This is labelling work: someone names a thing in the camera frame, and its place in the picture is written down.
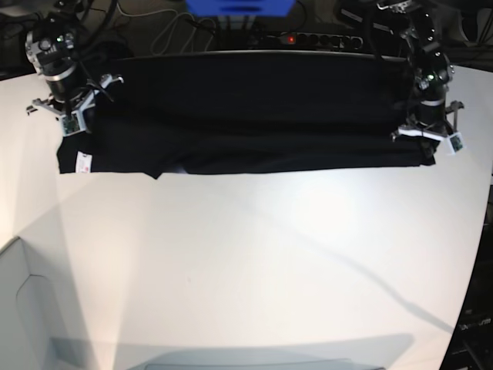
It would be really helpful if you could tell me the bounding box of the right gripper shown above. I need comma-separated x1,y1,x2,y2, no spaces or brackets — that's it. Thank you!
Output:
25,74,124,127

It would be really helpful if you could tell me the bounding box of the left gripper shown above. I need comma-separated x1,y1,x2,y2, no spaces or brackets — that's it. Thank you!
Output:
391,100,464,143

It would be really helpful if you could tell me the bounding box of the black T-shirt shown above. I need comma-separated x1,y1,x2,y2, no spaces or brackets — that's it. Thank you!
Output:
57,52,437,178

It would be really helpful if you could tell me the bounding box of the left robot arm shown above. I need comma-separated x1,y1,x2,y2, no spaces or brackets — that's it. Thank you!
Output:
373,1,464,153

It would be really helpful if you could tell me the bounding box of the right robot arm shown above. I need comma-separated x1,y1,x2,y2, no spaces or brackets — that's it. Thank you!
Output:
25,1,124,137

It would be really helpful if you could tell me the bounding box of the white garment label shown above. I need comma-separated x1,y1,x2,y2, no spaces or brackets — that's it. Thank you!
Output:
75,151,92,173

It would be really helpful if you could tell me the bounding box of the black power strip red light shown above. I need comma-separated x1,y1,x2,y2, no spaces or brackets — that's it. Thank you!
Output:
270,32,364,51

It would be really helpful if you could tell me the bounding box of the blue box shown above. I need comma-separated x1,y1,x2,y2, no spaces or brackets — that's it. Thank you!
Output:
186,0,296,17

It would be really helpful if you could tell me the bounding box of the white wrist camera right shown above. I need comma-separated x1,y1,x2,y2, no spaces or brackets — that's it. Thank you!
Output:
59,114,86,137

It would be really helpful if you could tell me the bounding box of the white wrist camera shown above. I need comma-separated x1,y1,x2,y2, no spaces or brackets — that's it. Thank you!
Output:
447,132,466,155
59,114,86,137

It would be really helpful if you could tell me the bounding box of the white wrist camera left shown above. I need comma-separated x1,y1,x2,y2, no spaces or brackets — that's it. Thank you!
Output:
447,132,466,155

